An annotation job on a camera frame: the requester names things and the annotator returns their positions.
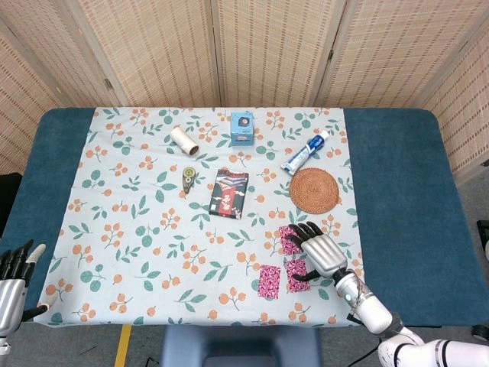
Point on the small blue cardboard box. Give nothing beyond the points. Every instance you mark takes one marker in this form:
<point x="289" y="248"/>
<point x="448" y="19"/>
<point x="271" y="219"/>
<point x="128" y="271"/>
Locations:
<point x="242" y="134"/>

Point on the brass screen hinge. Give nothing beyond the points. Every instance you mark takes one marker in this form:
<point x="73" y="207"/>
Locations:
<point x="331" y="54"/>
<point x="109" y="84"/>

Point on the white paper roll cardboard core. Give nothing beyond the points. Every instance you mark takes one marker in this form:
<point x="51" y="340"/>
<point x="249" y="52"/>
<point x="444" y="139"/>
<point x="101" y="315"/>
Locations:
<point x="181" y="138"/>

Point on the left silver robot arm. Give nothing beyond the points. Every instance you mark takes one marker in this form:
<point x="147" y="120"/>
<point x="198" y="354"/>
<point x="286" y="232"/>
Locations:
<point x="3" y="346"/>

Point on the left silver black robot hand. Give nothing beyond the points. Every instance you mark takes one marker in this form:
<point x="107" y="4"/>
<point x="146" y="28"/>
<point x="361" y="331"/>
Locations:
<point x="11" y="300"/>

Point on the blue white toothpaste tube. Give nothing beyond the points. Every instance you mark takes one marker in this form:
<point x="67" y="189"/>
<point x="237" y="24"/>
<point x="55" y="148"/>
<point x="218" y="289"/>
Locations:
<point x="303" y="154"/>

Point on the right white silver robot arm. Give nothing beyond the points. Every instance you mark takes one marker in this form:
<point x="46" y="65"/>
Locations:
<point x="374" y="306"/>

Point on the fruit and leaf print tablecloth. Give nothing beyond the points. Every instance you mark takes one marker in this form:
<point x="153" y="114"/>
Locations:
<point x="153" y="229"/>

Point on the woven bamboo screen panel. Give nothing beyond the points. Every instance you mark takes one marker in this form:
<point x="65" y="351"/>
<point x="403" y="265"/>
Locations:
<point x="49" y="46"/>
<point x="462" y="107"/>
<point x="23" y="107"/>
<point x="275" y="49"/>
<point x="160" y="49"/>
<point x="401" y="49"/>

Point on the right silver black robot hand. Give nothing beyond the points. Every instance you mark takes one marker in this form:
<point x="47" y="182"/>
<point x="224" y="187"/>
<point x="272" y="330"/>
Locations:
<point x="324" y="254"/>

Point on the pink patterned packet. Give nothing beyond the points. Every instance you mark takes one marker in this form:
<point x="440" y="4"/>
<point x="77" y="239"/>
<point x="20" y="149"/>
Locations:
<point x="288" y="246"/>
<point x="300" y="287"/>
<point x="269" y="281"/>

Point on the round woven rattan coaster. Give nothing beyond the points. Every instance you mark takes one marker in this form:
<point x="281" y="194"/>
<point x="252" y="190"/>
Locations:
<point x="314" y="190"/>

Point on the black object beside table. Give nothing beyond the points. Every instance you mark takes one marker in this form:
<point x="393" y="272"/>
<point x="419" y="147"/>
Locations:
<point x="7" y="202"/>

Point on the black stand beside table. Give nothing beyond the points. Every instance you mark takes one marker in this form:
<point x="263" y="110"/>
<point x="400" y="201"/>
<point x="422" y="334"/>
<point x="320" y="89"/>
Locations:
<point x="484" y="237"/>

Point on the black caster wheel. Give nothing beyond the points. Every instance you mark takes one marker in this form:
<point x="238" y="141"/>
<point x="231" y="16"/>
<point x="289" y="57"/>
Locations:
<point x="481" y="332"/>

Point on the blue grey robot torso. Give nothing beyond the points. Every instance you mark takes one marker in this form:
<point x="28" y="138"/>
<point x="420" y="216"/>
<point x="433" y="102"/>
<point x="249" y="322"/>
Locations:
<point x="237" y="344"/>

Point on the green brown correction tape dispenser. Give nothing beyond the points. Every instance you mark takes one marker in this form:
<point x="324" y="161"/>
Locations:
<point x="187" y="177"/>

